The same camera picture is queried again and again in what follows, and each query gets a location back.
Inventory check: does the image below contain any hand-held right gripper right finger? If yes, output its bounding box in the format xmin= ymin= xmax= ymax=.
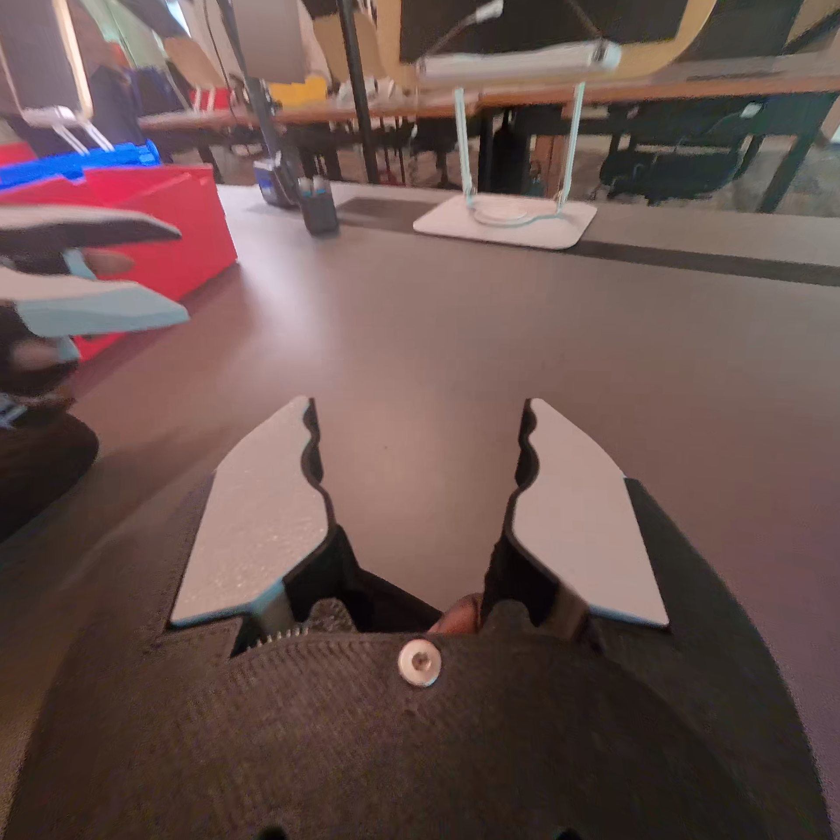
xmin=508 ymin=396 xmax=672 ymax=643

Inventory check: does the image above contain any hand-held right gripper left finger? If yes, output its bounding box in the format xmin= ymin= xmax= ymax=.
xmin=168 ymin=395 xmax=331 ymax=636

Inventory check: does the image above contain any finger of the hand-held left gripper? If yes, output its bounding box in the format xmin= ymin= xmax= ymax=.
xmin=0 ymin=266 xmax=191 ymax=363
xmin=0 ymin=206 xmax=183 ymax=282

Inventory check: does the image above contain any red plastic bin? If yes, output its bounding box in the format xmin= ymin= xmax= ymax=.
xmin=0 ymin=164 xmax=238 ymax=363

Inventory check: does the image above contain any person's left hand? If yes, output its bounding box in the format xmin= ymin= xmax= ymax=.
xmin=0 ymin=308 xmax=83 ymax=411

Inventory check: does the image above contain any person's right hand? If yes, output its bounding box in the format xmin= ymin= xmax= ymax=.
xmin=427 ymin=592 xmax=484 ymax=636

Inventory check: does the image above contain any blue plastic bin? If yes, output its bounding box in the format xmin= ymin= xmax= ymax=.
xmin=0 ymin=139 xmax=161 ymax=191

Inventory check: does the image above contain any black cushion pad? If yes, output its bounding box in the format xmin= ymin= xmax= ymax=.
xmin=0 ymin=413 xmax=101 ymax=542

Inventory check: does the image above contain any small grey device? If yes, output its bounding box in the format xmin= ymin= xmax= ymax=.
xmin=252 ymin=156 xmax=301 ymax=210

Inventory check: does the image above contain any black tripod pole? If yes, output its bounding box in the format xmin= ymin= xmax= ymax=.
xmin=217 ymin=0 xmax=293 ymax=198
xmin=338 ymin=0 xmax=382 ymax=185

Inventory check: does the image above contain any black pen cup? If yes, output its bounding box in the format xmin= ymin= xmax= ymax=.
xmin=297 ymin=175 xmax=341 ymax=237

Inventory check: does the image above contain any yellow plastic bin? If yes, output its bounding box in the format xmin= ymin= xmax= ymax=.
xmin=269 ymin=75 xmax=329 ymax=111

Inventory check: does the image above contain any black office chair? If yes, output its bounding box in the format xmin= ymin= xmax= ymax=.
xmin=598 ymin=98 xmax=769 ymax=203

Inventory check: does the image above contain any wooden background desk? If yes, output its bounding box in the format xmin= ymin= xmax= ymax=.
xmin=138 ymin=72 xmax=840 ymax=214

